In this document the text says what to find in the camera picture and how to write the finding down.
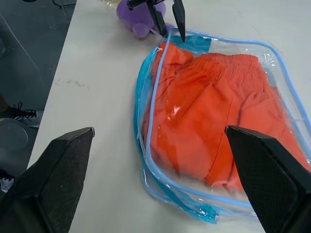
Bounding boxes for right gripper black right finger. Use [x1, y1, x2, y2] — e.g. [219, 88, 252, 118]
[225, 125, 311, 233]

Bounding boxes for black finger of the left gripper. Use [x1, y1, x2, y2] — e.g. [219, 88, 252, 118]
[172, 0, 187, 43]
[146, 0, 169, 37]

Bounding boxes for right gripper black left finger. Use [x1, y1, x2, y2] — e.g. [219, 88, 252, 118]
[0, 127, 96, 233]

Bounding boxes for plastic-wrapped white green toy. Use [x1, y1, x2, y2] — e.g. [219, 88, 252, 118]
[102, 0, 122, 10]

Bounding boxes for clear pouch with orange contents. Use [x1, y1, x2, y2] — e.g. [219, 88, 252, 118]
[133, 28, 311, 225]

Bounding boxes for orange shorts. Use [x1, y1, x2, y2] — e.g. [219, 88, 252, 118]
[142, 41, 311, 190]

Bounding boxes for purple plush toy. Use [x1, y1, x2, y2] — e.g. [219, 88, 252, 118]
[116, 0, 176, 40]

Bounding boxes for grey rounded floor object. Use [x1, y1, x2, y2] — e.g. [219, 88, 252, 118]
[0, 118, 29, 156]

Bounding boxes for thin metal chair leg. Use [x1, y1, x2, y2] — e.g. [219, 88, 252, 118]
[52, 0, 68, 16]

